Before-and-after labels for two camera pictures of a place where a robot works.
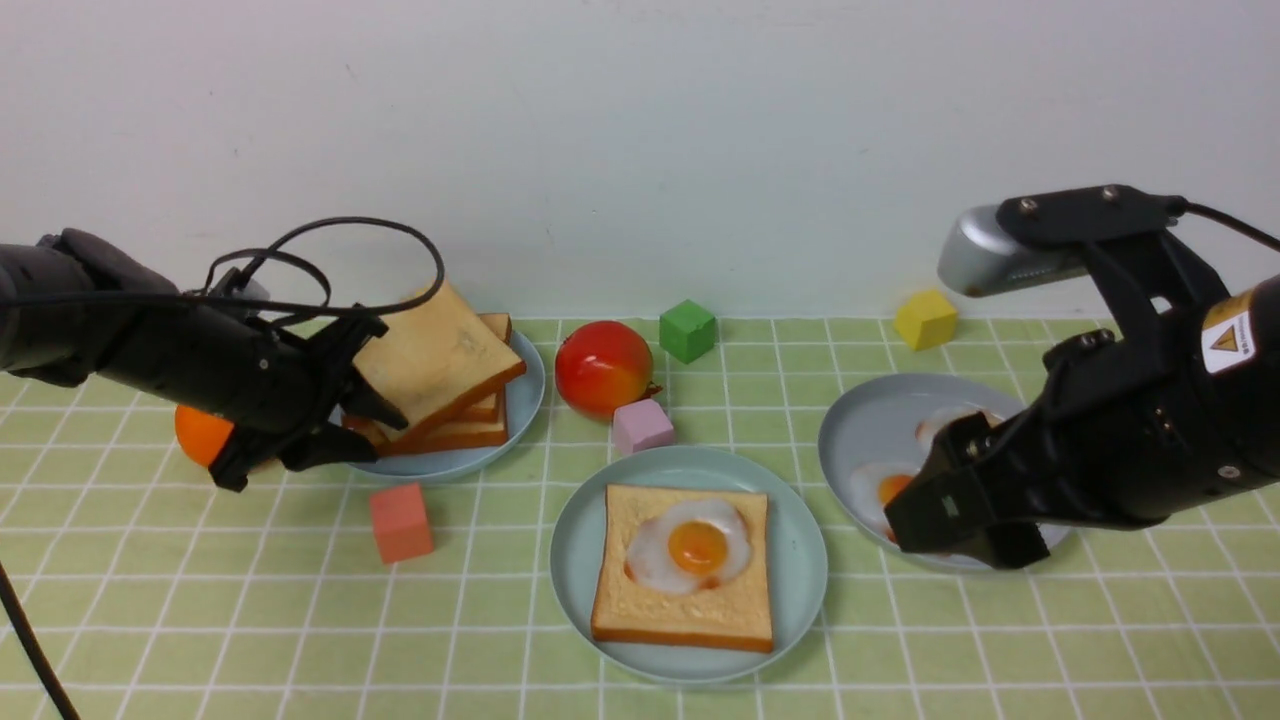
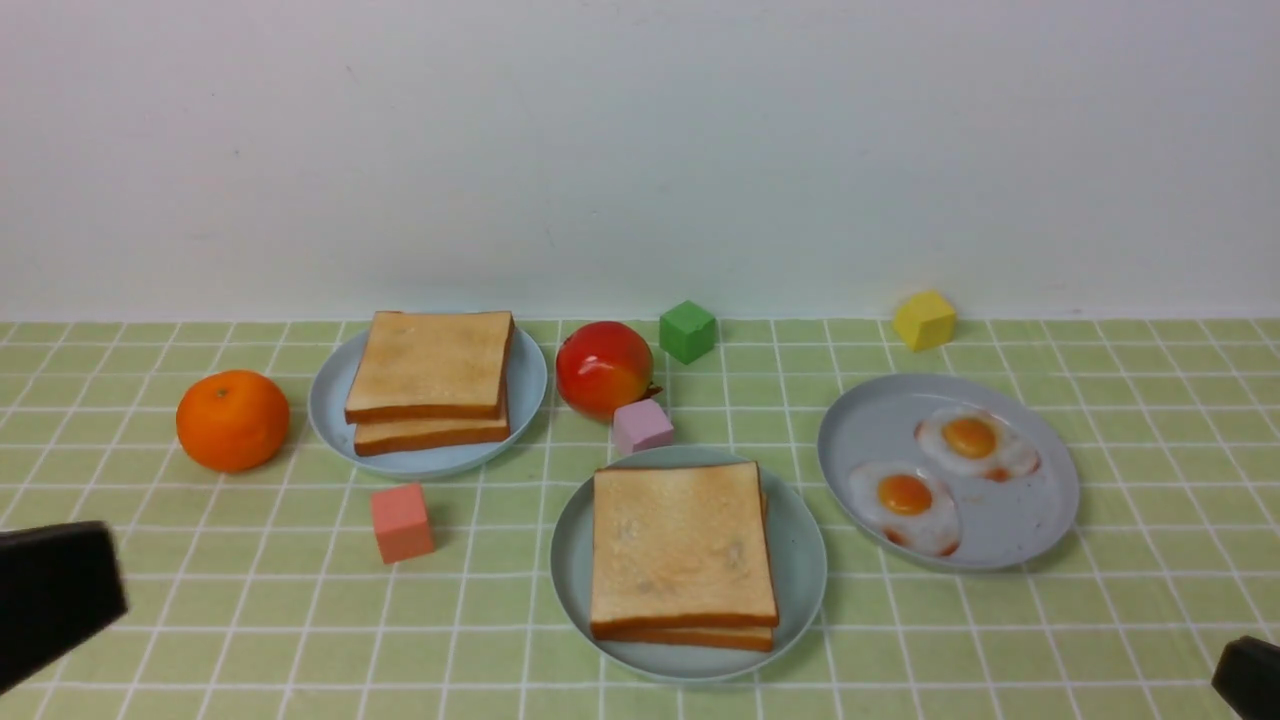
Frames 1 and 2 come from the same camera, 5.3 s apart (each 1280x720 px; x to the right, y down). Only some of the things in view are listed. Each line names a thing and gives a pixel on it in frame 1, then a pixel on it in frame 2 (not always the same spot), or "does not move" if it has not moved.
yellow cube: [927, 320] does not move
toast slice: [429, 362] -> [705, 637]
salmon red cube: [401, 523] does not move
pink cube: [641, 426] does not move
